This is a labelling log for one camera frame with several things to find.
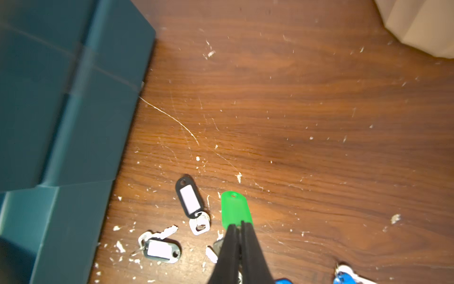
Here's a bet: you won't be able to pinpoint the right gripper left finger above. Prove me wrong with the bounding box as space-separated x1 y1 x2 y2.
208 224 240 284

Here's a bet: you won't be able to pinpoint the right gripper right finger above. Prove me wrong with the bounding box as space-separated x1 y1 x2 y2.
241 222 275 284

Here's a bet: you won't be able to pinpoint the keys with black tag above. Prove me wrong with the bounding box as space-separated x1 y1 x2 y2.
175 175 210 235

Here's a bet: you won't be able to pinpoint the keys with green tag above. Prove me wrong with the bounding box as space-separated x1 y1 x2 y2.
205 191 254 265

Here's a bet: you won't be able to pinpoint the teal bottom drawer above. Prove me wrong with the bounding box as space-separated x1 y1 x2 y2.
1 181 112 284

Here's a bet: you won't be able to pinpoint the teal three-drawer cabinet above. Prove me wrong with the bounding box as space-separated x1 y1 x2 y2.
0 0 157 192

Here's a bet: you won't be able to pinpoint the large white-flower potted plant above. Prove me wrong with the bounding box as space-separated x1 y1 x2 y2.
375 0 454 59

